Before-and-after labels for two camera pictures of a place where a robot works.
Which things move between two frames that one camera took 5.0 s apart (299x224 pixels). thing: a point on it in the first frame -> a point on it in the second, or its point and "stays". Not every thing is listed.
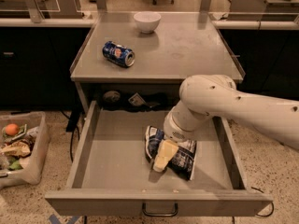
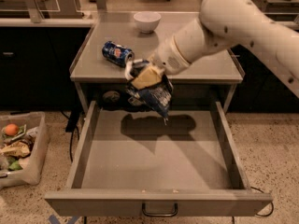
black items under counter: x=112 y=100 stays
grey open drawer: x=113 y=175 stays
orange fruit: x=11 y=129 stays
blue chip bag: x=183 y=163 -> x=155 y=97
